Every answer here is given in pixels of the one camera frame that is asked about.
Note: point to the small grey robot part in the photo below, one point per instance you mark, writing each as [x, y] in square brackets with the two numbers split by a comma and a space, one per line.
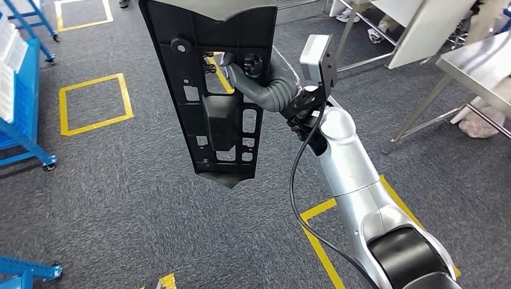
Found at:
[151, 284]

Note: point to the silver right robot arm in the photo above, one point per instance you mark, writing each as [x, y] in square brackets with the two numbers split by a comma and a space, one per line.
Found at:
[351, 159]

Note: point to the person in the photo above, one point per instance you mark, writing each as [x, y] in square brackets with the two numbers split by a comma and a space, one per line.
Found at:
[487, 20]

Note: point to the stainless steel workbench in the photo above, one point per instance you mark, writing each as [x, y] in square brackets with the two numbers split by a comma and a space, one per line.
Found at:
[479, 68]

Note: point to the person's dark shoe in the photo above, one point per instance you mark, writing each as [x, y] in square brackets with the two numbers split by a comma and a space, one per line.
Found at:
[124, 3]

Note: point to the person's white shoe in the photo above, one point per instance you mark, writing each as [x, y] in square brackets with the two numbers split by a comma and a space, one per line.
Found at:
[377, 35]
[348, 16]

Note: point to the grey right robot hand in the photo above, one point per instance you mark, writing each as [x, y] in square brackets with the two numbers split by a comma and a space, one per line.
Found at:
[247, 85]

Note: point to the blue wheeled metal rack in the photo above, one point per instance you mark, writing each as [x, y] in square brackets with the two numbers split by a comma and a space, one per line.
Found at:
[28, 99]
[44, 20]

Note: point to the white top metal table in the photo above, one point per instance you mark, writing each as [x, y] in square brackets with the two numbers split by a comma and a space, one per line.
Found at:
[427, 32]

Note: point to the white plastic tray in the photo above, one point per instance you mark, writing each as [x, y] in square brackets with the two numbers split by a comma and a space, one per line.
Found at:
[14, 44]
[5, 95]

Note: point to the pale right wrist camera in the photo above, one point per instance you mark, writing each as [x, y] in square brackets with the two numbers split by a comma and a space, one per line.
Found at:
[313, 56]

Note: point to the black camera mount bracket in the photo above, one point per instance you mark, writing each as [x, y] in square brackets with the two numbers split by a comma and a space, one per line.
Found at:
[329, 68]

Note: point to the black plastic car part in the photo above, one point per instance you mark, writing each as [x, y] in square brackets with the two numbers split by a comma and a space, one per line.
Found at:
[187, 119]

